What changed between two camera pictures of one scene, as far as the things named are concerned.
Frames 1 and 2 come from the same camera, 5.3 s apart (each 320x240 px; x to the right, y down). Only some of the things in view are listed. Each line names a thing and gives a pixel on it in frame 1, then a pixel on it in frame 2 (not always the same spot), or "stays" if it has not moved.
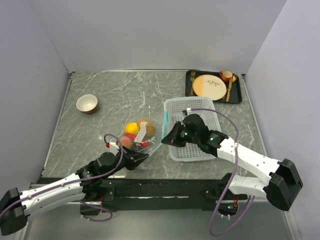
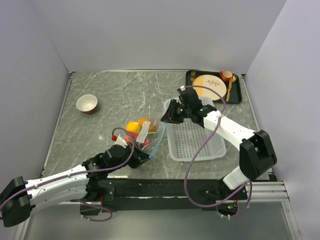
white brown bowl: x=87 y=103 stays
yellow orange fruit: x=132 y=127 stays
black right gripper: x=173 y=138 -> x=170 y=116
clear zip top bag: x=143 y=134 stays
